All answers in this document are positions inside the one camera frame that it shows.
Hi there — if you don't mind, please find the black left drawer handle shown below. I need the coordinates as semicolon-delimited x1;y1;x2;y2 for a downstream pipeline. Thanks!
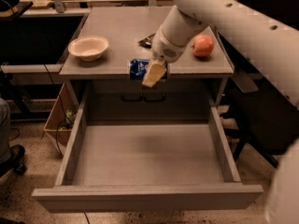
121;93;143;103

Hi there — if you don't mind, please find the grey cabinet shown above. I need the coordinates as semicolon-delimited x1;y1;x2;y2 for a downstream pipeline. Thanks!
60;7;234;120

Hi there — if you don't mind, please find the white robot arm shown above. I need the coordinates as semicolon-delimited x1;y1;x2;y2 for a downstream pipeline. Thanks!
143;0;299;224

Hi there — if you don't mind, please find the grey trouser leg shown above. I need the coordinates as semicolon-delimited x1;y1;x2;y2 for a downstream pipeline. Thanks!
0;98;11;164

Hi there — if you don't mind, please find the black drawer handle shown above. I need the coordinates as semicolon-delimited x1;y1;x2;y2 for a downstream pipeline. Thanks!
144;92;165;103
121;93;143;103

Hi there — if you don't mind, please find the black shoe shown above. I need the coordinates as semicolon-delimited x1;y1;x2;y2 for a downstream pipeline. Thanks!
0;145;26;176

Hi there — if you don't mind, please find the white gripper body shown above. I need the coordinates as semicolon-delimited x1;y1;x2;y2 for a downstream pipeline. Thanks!
151;28;185;63

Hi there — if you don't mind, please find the black right drawer handle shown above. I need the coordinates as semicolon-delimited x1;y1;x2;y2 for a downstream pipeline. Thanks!
144;92;165;103

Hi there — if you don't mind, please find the black office chair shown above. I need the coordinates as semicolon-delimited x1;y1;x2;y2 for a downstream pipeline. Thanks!
223;0;299;167

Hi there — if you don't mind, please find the red apple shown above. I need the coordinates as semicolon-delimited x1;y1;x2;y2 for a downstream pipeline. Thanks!
192;35;214;58

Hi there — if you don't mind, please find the white paper bowl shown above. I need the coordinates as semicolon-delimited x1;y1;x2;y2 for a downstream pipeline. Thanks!
68;35;109;62

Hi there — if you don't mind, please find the dark chocolate bar wrapper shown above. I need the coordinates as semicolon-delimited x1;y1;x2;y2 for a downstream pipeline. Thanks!
138;34;154;49

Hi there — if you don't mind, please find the cardboard box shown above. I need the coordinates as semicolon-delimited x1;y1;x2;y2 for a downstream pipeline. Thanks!
44;84;77;147

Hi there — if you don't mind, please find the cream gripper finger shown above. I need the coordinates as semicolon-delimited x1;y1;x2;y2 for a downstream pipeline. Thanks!
142;59;167;88

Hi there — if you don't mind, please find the blue pepsi can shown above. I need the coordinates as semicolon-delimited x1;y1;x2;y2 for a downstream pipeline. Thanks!
129;59;151;81

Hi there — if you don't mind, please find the grey open top drawer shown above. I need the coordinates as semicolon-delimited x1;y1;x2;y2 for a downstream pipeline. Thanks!
33;84;263;213

